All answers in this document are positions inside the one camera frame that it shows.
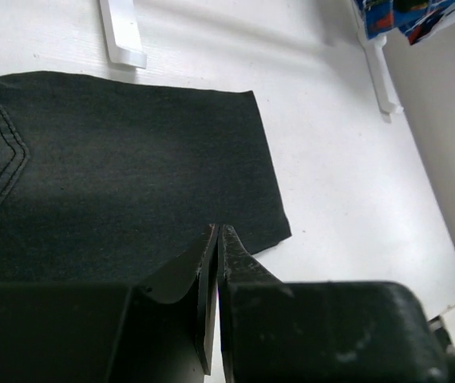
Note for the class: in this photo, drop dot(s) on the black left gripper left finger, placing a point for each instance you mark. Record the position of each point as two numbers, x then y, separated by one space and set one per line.
160 330

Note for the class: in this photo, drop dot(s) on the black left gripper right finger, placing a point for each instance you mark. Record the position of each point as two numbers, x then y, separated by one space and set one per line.
274 331

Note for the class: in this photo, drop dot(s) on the black trousers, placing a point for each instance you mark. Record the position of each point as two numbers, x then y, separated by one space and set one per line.
106 181

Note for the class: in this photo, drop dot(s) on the white metal clothes rack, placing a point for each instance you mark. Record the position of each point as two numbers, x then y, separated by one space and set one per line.
124 47

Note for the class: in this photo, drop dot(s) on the blue patterned garment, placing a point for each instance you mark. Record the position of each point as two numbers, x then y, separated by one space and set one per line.
415 19

